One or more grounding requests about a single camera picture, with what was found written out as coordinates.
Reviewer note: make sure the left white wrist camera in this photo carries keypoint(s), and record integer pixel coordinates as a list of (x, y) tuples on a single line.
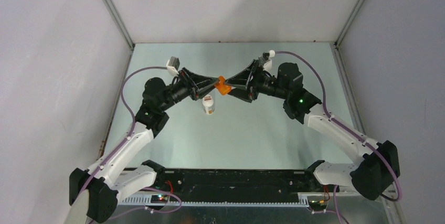
[(172, 66)]

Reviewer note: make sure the white pill bottle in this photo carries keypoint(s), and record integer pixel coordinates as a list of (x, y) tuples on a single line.
[(208, 103)]

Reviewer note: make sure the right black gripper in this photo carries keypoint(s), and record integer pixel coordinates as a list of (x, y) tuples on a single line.
[(241, 80)]

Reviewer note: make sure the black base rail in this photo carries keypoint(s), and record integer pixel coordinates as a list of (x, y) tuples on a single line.
[(236, 186)]

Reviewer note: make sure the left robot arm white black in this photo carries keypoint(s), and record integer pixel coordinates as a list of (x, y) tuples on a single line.
[(95, 192)]

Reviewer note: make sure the orange pill organizer box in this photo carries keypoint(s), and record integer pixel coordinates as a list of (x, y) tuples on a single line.
[(221, 87)]

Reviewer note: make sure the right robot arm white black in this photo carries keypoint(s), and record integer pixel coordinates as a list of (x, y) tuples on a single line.
[(374, 166)]

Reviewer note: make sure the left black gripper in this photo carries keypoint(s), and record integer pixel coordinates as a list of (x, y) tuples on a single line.
[(203, 84)]

